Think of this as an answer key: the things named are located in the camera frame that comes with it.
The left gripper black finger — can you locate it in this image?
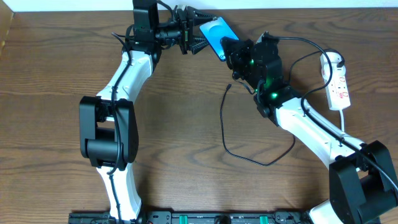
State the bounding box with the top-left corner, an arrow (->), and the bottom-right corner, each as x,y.
188,37 -> 209,55
186,6 -> 218,26

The blue Galaxy smartphone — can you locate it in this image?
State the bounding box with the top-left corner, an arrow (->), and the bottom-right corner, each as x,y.
200,17 -> 239,62

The black charging cable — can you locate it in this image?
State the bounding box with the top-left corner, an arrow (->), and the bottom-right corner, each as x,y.
219,48 -> 346,167

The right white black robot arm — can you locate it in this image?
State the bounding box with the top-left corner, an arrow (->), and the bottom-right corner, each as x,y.
220,33 -> 397,223

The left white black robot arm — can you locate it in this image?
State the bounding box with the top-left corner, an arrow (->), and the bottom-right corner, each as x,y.
79,0 -> 217,223

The white charger adapter plug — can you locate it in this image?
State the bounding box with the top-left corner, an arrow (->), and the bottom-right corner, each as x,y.
320,52 -> 346,80

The white power strip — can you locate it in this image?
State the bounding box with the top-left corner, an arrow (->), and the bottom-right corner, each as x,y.
326,76 -> 351,111

